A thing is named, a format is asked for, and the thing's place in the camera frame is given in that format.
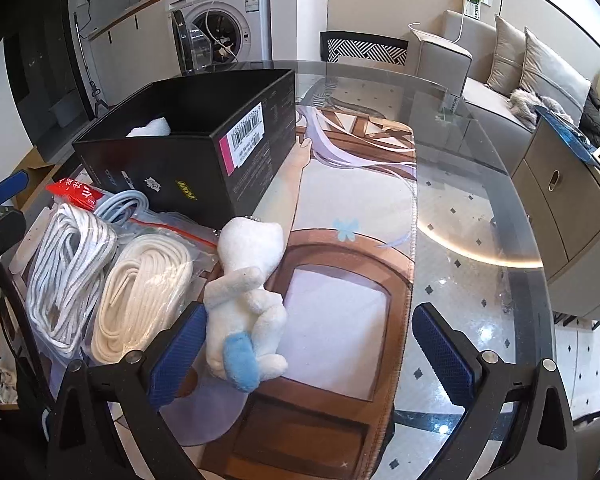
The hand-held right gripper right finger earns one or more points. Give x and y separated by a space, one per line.
445 355

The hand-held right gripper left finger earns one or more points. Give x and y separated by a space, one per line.
175 355

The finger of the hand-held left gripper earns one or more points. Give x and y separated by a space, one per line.
5 187
7 227

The white plush toy blue foot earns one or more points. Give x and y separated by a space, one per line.
245 310

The small white soft toy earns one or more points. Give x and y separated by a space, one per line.
150 127

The black cardboard box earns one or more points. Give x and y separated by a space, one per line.
180 170

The printed desk mat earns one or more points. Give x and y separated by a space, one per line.
330 240

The beige side cabinet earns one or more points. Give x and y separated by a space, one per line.
560 215

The white kitchen counter cabinet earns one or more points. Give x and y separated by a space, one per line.
130 45

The beige sofa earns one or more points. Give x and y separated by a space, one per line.
485 95

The grey furry cloth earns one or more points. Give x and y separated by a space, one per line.
527 102

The black jacket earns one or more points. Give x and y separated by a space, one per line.
596 117

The white washing machine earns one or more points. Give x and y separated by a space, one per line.
250 15

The large grey cushion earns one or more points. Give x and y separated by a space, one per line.
555 72

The small grey cushion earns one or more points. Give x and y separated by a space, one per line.
507 55

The black patterned chair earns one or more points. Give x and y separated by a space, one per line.
365 49

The wall socket with chargers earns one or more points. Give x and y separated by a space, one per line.
472 0

